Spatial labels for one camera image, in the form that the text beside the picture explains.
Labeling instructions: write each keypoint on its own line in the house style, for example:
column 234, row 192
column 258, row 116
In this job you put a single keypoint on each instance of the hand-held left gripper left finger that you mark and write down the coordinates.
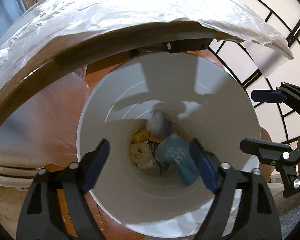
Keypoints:
column 94, row 165

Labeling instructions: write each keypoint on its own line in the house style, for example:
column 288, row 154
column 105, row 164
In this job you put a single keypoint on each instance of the round wooden table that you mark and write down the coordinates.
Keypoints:
column 19, row 85

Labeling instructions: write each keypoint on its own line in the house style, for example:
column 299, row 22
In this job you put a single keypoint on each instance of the beige folded cloth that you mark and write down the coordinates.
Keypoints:
column 9, row 175

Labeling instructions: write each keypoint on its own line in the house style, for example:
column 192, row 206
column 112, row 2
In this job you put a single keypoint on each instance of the brown paper ball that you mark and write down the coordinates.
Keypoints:
column 138, row 152

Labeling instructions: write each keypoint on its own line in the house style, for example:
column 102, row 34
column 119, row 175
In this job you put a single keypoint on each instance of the grey rug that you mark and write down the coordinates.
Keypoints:
column 290, row 212

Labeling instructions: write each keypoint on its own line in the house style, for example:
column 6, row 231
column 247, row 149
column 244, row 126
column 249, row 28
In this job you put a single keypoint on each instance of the grey plastic sheet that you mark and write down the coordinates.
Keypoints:
column 39, row 117

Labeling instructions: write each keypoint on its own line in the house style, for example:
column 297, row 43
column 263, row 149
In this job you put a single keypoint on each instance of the blue plastic bag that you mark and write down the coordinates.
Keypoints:
column 175, row 155

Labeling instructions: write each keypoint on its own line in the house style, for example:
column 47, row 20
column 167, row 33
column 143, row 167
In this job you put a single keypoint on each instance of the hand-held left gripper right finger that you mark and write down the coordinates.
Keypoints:
column 205, row 167

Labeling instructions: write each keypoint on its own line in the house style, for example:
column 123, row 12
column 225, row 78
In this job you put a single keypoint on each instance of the black framed white screen door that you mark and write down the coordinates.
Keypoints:
column 265, row 5

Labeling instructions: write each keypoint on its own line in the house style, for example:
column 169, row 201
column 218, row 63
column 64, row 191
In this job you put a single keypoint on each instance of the white trash bin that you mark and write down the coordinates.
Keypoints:
column 140, row 100

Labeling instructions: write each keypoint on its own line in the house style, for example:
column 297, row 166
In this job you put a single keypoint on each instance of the blue curtain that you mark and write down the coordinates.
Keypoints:
column 2, row 17

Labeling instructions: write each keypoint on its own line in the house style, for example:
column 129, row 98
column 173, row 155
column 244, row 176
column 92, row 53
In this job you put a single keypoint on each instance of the clear plastic table cover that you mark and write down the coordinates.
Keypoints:
column 114, row 10

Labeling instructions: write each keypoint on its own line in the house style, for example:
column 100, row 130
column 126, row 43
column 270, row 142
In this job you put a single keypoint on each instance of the black table bracket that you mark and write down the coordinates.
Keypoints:
column 187, row 45

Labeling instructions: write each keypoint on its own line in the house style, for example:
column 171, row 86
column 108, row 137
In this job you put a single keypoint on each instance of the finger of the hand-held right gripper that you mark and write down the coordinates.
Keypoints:
column 265, row 150
column 267, row 96

